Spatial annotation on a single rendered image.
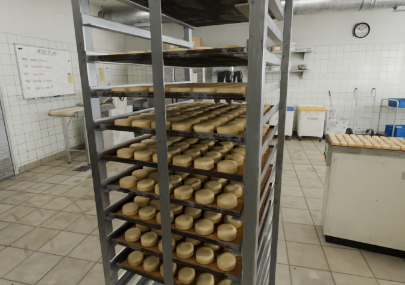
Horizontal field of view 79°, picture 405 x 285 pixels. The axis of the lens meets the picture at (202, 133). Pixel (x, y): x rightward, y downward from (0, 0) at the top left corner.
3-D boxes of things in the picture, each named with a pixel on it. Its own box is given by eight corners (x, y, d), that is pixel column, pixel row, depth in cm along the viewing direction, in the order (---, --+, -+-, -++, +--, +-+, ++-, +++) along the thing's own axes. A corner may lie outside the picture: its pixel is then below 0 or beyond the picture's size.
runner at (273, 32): (276, 44, 104) (276, 37, 103) (283, 44, 103) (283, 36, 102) (234, 6, 46) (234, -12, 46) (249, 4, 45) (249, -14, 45)
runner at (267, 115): (273, 108, 110) (273, 101, 109) (279, 108, 109) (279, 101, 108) (232, 144, 53) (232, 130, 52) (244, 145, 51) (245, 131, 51)
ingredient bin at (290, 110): (267, 140, 566) (269, 106, 549) (267, 134, 626) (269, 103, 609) (292, 141, 553) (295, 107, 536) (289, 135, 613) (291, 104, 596)
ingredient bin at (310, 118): (297, 141, 552) (299, 107, 535) (295, 135, 612) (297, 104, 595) (323, 143, 538) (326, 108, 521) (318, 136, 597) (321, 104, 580)
